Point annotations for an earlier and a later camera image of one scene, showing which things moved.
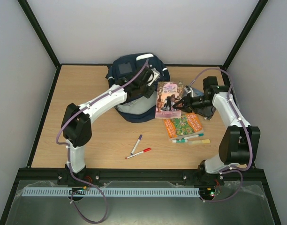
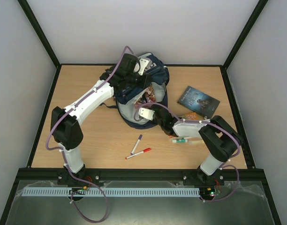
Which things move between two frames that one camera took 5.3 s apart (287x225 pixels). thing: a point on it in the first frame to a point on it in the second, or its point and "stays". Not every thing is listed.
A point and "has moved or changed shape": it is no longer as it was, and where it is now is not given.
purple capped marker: [139, 138] stays
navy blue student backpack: [138, 109] has moved or changed shape
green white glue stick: [180, 140] stays
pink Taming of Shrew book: [168, 93] to [148, 97]
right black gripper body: [189, 103] to [155, 110]
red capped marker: [144, 151] stays
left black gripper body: [147, 94] to [142, 84]
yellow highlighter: [199, 141] stays
